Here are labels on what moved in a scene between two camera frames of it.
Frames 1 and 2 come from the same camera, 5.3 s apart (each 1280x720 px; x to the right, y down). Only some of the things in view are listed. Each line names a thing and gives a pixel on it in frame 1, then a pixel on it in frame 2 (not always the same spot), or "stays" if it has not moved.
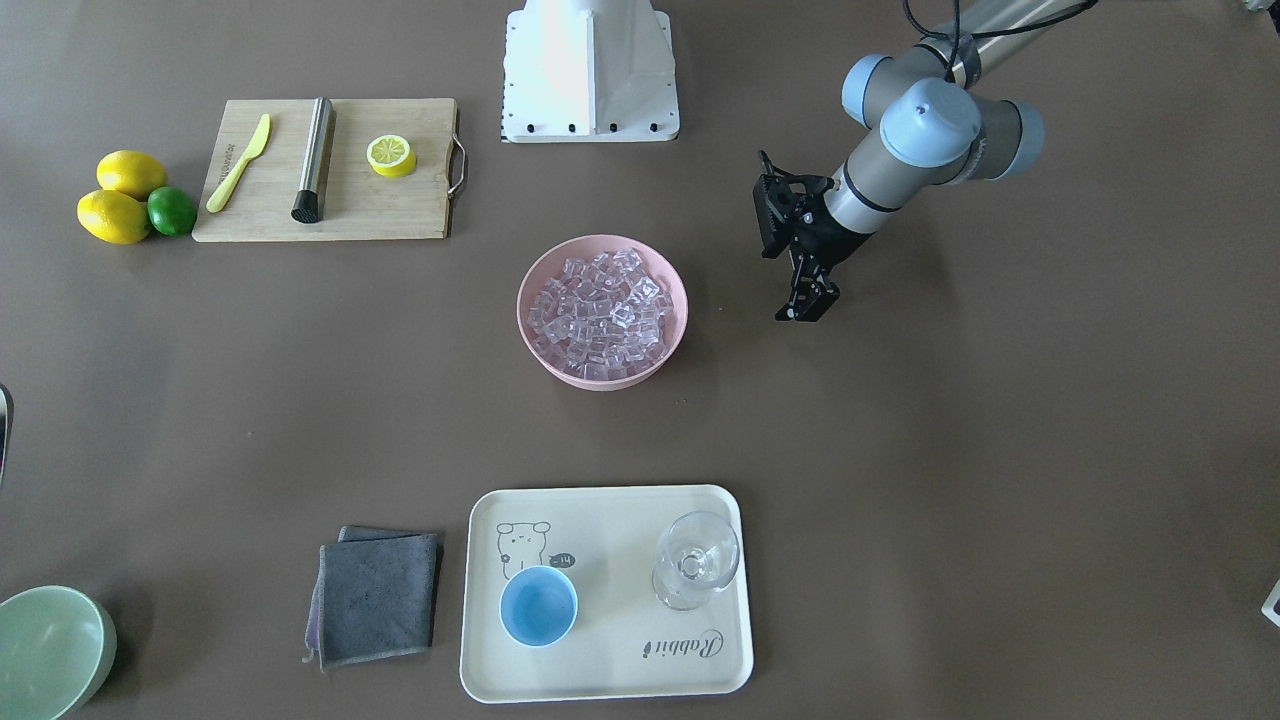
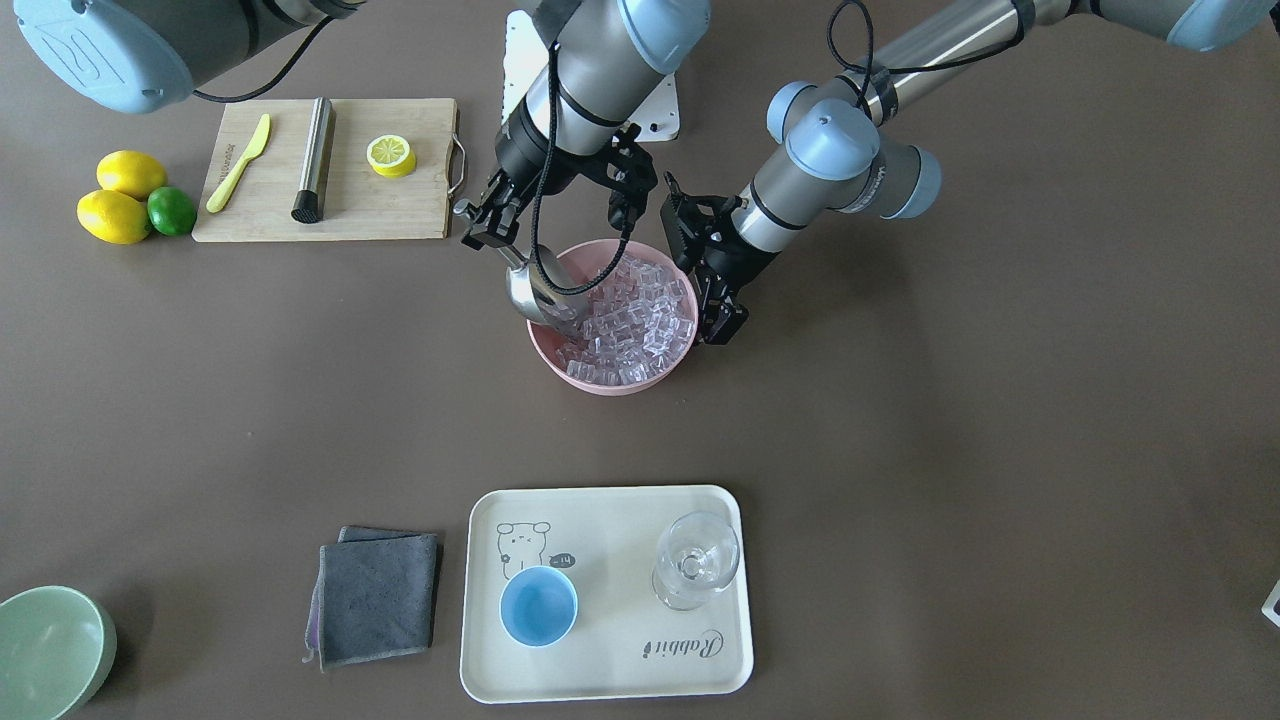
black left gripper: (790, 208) -> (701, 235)
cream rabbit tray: (623, 644) stays
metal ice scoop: (6, 430) -> (540, 287)
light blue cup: (538, 606) stays
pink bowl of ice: (601, 312) stays
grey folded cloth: (374, 594) stays
